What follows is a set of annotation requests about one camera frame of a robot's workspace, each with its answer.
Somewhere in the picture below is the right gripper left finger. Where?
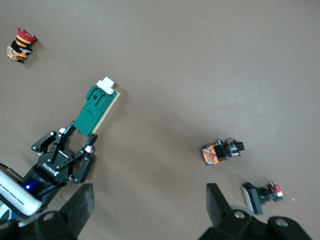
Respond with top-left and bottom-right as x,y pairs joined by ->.
33,183 -> 95,240

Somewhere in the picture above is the black square-head button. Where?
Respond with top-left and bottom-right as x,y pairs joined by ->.
241,180 -> 285,216

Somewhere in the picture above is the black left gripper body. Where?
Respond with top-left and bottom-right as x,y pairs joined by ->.
23,151 -> 76,203

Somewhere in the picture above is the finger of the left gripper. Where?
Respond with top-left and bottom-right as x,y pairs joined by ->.
31,121 -> 76,161
65,134 -> 98,184

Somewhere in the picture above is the red e-stop with orange block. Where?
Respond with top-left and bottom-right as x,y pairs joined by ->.
4,27 -> 38,64

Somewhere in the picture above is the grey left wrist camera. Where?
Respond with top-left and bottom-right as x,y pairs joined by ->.
0,163 -> 44,216

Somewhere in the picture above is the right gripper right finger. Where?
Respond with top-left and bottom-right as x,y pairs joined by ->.
198,183 -> 312,240

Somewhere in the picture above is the black button with orange block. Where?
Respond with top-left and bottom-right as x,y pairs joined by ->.
201,138 -> 245,167

